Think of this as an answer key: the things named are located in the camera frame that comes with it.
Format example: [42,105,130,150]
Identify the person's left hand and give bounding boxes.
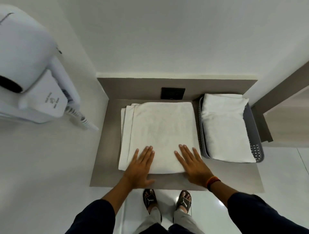
[123,145,156,190]

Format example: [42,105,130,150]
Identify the person's right hand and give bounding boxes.
[174,144,216,188]

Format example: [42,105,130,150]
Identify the large white towel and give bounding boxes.
[118,102,201,175]

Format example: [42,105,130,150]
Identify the person's left forearm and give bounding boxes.
[101,176,136,216]

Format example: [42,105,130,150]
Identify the person's right forearm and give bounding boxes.
[208,180,240,208]

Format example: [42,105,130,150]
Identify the black left sandal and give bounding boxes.
[142,189,159,214]

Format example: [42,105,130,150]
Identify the black sandal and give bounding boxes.
[175,190,192,214]
[142,189,159,214]

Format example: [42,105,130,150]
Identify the small white folded towel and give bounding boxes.
[201,93,257,163]

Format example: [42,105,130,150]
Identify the black right sandal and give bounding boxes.
[175,190,192,214]

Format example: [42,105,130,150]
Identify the grey trousers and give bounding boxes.
[133,207,206,234]

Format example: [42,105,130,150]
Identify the grey plastic basket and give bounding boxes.
[198,95,265,163]

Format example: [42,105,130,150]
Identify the dark blue long-sleeve shirt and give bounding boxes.
[65,192,309,234]

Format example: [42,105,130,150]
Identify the white hair dryer holder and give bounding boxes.
[0,56,81,124]

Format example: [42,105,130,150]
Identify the red orange thread bracelet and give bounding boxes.
[205,176,221,191]

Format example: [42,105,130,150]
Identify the black wall socket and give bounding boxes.
[161,87,186,100]

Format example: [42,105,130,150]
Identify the white coiled cord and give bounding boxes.
[65,106,99,132]

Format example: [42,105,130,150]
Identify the white wall hair dryer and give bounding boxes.
[0,4,59,94]

